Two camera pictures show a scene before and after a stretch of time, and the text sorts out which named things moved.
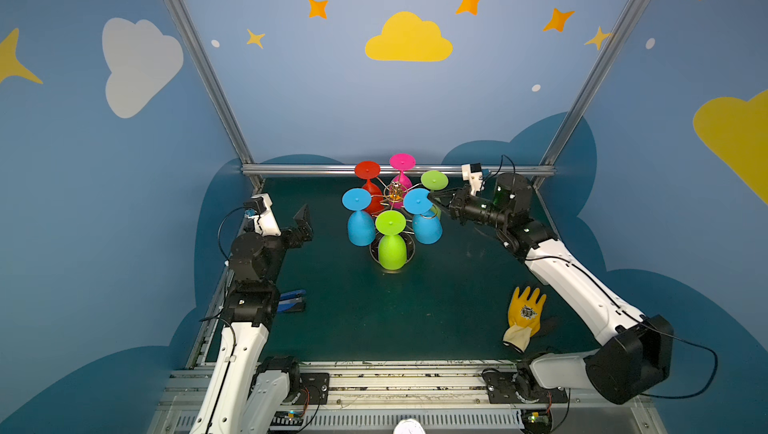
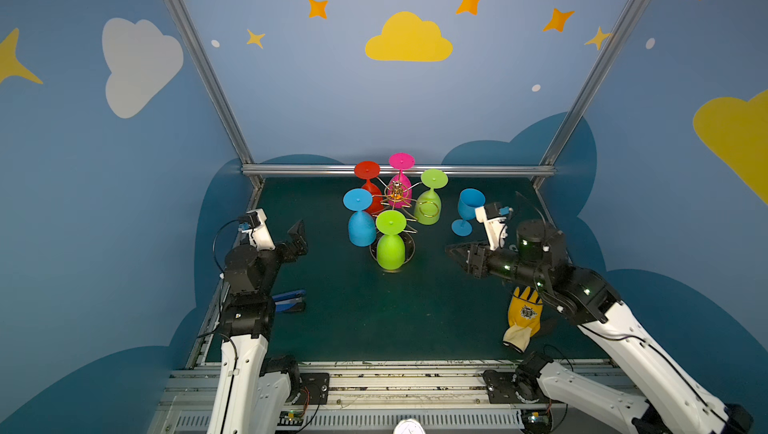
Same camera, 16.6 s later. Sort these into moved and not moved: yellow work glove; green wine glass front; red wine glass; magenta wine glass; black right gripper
Moved: black right gripper
Not moved: green wine glass front; yellow work glove; red wine glass; magenta wine glass
